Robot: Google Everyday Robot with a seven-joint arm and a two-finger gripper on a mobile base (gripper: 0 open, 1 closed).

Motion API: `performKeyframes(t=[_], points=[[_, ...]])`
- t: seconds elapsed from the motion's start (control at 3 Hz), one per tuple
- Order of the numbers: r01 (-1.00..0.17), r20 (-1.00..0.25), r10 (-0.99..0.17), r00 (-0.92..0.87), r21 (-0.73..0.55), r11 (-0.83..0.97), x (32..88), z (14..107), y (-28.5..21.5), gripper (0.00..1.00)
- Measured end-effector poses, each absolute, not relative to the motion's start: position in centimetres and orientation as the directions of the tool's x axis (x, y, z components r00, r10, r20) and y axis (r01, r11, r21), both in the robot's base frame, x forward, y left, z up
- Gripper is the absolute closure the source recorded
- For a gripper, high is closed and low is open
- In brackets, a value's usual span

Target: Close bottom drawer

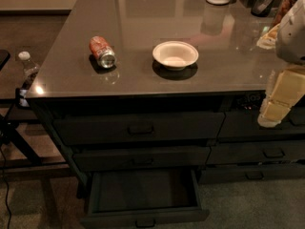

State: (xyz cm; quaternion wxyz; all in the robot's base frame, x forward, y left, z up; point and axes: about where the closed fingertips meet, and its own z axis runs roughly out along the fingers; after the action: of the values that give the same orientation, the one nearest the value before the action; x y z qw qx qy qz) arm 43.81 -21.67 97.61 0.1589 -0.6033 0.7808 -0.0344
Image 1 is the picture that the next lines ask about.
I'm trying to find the clear water bottle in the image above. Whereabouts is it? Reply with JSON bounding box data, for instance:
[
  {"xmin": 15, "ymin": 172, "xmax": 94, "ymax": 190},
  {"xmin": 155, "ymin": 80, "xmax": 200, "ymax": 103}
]
[{"xmin": 18, "ymin": 52, "xmax": 40, "ymax": 89}]

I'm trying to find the orange soda can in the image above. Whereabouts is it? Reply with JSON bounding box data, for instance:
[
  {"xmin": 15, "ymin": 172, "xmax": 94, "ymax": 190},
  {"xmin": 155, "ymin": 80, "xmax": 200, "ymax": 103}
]
[{"xmin": 89, "ymin": 36, "xmax": 116, "ymax": 69}]

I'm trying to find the black object on counter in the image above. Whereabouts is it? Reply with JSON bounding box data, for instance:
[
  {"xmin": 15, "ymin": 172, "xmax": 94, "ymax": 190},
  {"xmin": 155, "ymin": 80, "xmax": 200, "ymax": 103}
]
[{"xmin": 251, "ymin": 0, "xmax": 274, "ymax": 17}]

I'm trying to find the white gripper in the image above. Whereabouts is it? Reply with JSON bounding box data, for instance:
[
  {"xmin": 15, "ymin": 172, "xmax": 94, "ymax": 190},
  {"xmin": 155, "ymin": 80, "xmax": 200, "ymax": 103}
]
[{"xmin": 257, "ymin": 64, "xmax": 305, "ymax": 128}]

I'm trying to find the dark cabinet frame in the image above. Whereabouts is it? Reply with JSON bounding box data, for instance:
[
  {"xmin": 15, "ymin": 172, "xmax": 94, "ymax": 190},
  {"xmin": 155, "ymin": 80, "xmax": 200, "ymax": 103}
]
[{"xmin": 30, "ymin": 92, "xmax": 304, "ymax": 191}]

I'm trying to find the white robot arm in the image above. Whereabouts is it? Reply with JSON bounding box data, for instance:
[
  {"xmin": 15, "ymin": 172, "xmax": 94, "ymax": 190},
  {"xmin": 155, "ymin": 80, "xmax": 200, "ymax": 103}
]
[{"xmin": 257, "ymin": 0, "xmax": 305, "ymax": 128}]

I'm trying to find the dark drawer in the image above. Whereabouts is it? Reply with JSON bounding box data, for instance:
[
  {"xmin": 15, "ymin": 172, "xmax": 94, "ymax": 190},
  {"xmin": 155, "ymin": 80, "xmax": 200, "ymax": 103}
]
[
  {"xmin": 207, "ymin": 140, "xmax": 305, "ymax": 165},
  {"xmin": 217, "ymin": 110, "xmax": 305, "ymax": 142},
  {"xmin": 53, "ymin": 112, "xmax": 225, "ymax": 146},
  {"xmin": 81, "ymin": 168, "xmax": 209, "ymax": 229},
  {"xmin": 73, "ymin": 146, "xmax": 210, "ymax": 172},
  {"xmin": 198, "ymin": 163, "xmax": 305, "ymax": 184}
]

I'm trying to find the black cable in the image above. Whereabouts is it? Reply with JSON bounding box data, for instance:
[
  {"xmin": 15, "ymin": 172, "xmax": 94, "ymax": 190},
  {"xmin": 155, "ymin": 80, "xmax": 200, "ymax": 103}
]
[{"xmin": 0, "ymin": 143, "xmax": 13, "ymax": 229}]

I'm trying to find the dark side table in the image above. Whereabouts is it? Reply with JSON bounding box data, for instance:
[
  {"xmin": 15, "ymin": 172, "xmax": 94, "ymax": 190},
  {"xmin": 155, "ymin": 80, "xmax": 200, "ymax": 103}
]
[{"xmin": 0, "ymin": 49, "xmax": 71, "ymax": 177}]

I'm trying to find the jar of brown snacks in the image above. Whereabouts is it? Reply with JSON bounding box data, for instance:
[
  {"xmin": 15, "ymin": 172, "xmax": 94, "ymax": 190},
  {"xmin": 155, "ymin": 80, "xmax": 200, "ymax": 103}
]
[{"xmin": 272, "ymin": 0, "xmax": 297, "ymax": 27}]

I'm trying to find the white paper bowl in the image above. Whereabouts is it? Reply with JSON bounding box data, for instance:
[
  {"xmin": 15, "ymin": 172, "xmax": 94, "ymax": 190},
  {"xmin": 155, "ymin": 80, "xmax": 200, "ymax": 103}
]
[{"xmin": 152, "ymin": 41, "xmax": 199, "ymax": 71}]

